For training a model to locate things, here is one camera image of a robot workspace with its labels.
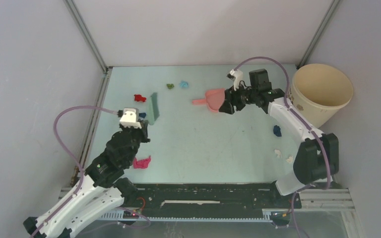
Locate white paper scrap front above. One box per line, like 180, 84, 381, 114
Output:
274, 149, 282, 158

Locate pink plastic dustpan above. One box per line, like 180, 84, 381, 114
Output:
192, 88, 225, 113

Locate red paper scrap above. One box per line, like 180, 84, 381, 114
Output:
134, 94, 147, 103

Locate cream paper scrap front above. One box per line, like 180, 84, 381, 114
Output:
286, 157, 294, 164

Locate green plastic brush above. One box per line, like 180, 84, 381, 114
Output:
146, 92, 160, 125

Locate right aluminium frame post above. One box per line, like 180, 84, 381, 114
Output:
297, 0, 342, 68

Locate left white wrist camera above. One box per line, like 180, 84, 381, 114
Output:
118, 108, 142, 129

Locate small dark blue paper scrap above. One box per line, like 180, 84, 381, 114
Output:
273, 125, 282, 137

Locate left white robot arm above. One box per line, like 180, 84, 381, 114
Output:
23, 123, 150, 238

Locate grey cable duct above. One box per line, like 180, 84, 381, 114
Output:
95, 210, 273, 223

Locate left aluminium frame post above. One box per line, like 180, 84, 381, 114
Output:
63, 0, 108, 73

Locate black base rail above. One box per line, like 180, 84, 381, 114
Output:
123, 183, 301, 220

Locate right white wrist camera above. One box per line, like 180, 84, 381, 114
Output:
227, 69, 243, 91

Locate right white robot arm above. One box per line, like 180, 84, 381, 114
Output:
219, 69, 339, 207

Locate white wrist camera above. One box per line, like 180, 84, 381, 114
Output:
118, 108, 142, 129
227, 69, 243, 91

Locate beige paper bucket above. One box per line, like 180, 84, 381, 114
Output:
288, 63, 354, 128

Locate aluminium frame post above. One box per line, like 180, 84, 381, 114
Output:
63, 0, 108, 73
297, 0, 342, 68

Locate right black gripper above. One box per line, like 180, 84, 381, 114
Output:
218, 81, 257, 115

